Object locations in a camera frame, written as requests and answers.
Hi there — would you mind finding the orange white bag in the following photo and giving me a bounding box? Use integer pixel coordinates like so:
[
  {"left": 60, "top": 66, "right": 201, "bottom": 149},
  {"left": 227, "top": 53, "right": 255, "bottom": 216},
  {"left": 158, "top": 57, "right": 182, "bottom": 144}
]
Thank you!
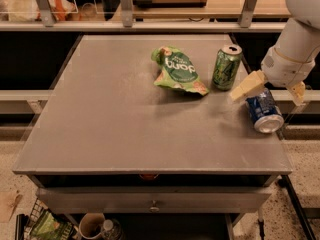
[{"left": 7, "top": 0, "right": 76, "bottom": 22}]

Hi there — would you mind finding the green chip bag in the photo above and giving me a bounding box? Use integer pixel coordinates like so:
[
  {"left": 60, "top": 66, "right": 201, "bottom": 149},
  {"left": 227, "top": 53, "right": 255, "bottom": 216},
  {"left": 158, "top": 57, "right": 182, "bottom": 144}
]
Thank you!
[{"left": 151, "top": 46, "right": 209, "bottom": 96}]

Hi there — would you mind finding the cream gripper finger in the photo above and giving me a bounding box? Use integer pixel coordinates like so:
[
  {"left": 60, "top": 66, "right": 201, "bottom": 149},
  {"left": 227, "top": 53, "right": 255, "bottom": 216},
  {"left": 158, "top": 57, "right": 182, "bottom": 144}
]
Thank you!
[
  {"left": 230, "top": 70, "right": 267, "bottom": 101},
  {"left": 287, "top": 81, "right": 305, "bottom": 105}
]

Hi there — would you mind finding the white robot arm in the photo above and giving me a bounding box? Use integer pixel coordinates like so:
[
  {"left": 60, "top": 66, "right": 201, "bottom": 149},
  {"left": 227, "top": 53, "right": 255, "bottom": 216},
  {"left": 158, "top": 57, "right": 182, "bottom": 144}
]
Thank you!
[{"left": 230, "top": 0, "right": 320, "bottom": 106}]

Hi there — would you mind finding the grey drawer with knob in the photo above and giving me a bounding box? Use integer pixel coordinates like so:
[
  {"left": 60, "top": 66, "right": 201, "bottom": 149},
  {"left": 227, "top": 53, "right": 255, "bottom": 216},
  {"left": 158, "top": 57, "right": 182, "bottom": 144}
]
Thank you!
[{"left": 37, "top": 187, "right": 271, "bottom": 214}]

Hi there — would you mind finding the blue pepsi can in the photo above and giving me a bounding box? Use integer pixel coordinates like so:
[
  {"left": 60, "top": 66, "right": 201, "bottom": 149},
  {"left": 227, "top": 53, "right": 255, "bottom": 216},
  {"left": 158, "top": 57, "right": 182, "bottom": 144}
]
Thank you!
[{"left": 246, "top": 88, "right": 284, "bottom": 134}]

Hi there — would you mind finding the red object in drawer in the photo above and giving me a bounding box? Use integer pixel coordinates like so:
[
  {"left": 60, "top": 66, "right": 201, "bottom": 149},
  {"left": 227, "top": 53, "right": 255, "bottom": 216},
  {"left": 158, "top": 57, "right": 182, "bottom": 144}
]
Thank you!
[{"left": 139, "top": 174, "right": 159, "bottom": 181}]

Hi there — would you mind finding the black wire basket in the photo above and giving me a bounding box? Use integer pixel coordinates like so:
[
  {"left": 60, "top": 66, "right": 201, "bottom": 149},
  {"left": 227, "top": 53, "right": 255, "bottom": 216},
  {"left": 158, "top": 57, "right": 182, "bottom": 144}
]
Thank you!
[{"left": 14, "top": 199, "right": 81, "bottom": 240}]

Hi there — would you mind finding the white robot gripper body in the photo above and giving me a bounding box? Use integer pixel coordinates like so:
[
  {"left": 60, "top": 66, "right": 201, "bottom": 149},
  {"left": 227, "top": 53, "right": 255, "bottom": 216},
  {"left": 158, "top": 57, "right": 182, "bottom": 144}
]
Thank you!
[{"left": 261, "top": 46, "right": 315, "bottom": 87}]

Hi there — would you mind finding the green soda can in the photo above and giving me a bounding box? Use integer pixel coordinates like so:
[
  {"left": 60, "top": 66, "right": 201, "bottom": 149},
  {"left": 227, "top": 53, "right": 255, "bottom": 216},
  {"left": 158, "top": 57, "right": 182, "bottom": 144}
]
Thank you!
[{"left": 212, "top": 44, "right": 242, "bottom": 91}]

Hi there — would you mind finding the green snack bag in basket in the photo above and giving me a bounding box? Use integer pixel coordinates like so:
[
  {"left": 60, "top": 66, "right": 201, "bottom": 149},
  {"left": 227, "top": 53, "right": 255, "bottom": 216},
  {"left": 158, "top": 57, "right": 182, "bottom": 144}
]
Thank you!
[{"left": 29, "top": 210, "right": 73, "bottom": 240}]

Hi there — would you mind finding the metal rail with brackets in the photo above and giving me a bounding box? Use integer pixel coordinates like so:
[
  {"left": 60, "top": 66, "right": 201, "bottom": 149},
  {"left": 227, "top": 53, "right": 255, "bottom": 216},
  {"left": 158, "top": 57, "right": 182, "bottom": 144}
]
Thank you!
[{"left": 0, "top": 0, "right": 290, "bottom": 33}]

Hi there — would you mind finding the clear plastic bottle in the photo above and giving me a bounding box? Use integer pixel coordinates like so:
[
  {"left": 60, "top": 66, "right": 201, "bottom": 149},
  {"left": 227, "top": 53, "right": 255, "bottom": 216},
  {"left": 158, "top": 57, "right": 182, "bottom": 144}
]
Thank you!
[{"left": 101, "top": 219, "right": 124, "bottom": 240}]

